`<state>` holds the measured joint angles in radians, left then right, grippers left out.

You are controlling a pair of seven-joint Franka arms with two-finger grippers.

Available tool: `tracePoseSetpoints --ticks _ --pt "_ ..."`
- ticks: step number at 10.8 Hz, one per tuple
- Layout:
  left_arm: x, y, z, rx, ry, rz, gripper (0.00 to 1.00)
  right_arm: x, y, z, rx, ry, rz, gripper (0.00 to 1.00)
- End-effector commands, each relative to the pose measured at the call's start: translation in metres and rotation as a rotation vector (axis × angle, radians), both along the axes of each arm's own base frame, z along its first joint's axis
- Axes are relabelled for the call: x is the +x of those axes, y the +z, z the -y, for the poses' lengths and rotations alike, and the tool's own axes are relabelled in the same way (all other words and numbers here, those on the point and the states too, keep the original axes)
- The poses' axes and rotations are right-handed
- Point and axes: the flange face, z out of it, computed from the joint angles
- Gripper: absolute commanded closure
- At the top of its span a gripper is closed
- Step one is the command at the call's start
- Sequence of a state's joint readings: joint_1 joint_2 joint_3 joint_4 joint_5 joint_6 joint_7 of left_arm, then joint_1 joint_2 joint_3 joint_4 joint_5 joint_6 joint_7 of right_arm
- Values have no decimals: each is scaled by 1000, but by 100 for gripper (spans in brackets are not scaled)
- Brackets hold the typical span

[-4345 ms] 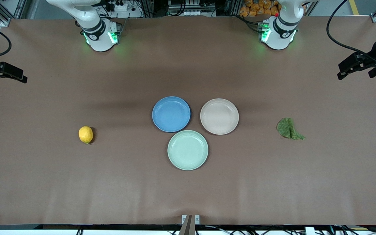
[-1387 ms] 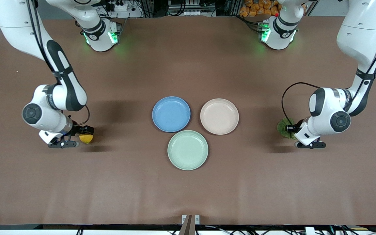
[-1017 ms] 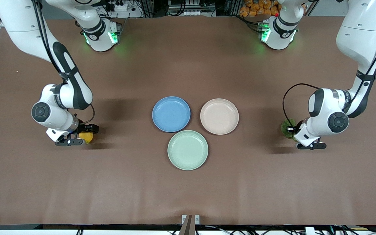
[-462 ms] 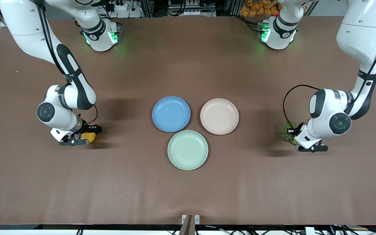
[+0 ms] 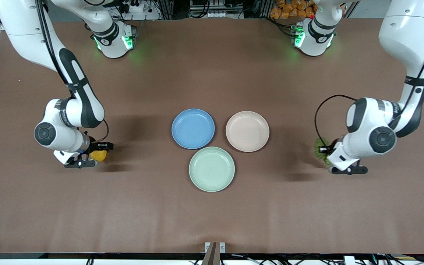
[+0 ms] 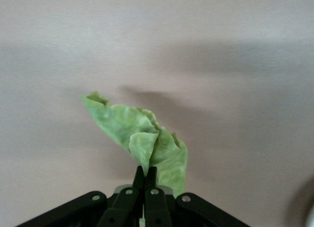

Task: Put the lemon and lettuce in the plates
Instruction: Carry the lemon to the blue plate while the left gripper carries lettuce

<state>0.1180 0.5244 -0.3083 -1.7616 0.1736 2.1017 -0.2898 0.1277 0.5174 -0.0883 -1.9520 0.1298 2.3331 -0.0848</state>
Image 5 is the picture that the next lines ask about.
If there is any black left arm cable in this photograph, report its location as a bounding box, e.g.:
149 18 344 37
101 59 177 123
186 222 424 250
314 0 424 149

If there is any white power strip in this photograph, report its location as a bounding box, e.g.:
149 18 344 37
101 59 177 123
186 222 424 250
124 1 146 14

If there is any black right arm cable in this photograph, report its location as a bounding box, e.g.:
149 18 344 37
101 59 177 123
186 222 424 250
35 0 110 144

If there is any bag of orange items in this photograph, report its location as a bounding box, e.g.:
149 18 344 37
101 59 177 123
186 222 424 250
270 0 316 20

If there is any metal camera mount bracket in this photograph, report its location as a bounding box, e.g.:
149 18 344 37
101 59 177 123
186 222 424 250
205 242 226 265

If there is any brown table cover sheet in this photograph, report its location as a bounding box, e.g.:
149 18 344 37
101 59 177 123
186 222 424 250
0 18 424 254

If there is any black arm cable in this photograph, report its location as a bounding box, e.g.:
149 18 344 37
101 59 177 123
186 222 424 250
314 0 424 149
35 0 110 144

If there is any pale green round plate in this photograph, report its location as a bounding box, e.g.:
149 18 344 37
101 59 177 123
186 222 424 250
188 146 236 193

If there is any blue round plate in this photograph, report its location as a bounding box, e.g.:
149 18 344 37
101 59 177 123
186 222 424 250
171 108 216 150

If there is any green lettuce leaf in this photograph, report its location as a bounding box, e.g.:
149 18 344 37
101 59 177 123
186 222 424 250
314 137 333 165

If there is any yellow lemon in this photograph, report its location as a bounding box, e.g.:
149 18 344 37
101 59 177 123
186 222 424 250
90 149 107 163

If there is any beige round plate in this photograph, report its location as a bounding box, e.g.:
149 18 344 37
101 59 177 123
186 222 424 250
225 111 270 153

